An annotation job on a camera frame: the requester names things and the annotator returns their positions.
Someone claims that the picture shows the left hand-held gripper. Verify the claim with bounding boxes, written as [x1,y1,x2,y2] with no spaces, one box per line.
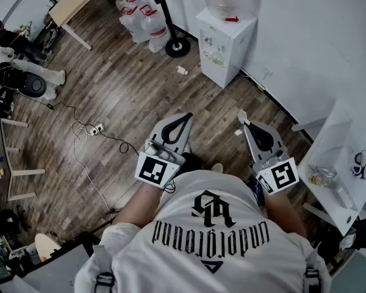
[135,112,194,190]

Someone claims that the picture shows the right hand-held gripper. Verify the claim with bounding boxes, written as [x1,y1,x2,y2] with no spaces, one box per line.
[243,121,300,196]

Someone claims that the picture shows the blue patterned white cup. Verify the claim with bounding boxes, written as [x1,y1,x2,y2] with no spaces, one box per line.
[351,150,366,181]

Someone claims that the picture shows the person's left forearm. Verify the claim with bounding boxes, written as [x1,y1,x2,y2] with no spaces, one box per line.
[114,181,165,228]

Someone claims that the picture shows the person's right forearm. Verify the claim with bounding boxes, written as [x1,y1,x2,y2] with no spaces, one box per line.
[264,190,308,239]

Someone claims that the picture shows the silver smartphone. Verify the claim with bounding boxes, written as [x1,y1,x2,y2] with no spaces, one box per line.
[261,147,290,170]
[144,138,174,163]

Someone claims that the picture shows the person's dark trousers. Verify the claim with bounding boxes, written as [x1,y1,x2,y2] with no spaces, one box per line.
[178,152,211,179]

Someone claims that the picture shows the clear jar gold lid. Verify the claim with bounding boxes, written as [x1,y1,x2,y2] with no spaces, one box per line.
[307,164,338,190]

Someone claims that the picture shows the clear plastic tray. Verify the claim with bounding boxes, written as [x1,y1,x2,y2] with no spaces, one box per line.
[307,120,360,212]

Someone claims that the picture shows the white side table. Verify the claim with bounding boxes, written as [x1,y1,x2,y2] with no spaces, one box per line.
[291,101,366,237]

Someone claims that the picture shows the black coat rack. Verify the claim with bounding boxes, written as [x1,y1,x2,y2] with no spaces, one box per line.
[142,0,192,58]

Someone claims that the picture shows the white water dispenser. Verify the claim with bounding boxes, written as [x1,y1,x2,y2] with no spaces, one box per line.
[196,7,259,89]

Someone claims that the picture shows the white printed T-shirt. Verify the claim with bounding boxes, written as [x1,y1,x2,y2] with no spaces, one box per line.
[74,169,332,293]

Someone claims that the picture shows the light wooden table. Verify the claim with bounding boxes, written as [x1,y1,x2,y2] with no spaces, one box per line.
[48,0,126,51]

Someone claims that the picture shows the round beige stool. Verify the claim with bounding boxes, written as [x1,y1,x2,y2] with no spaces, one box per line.
[34,233,63,261]

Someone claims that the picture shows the grey table white legs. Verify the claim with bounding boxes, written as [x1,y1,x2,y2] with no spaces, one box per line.
[0,117,46,203]

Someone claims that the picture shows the thin gripper cable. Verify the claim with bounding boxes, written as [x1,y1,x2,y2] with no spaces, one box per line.
[162,178,177,195]

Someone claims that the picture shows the white dispenser power cable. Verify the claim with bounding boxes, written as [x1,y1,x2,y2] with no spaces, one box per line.
[239,67,267,92]

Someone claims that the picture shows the white floor cable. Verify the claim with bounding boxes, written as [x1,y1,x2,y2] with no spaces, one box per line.
[71,119,112,213]

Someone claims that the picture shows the grey shoulder strap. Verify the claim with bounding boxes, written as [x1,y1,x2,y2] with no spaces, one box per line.
[303,248,323,293]
[93,244,116,293]

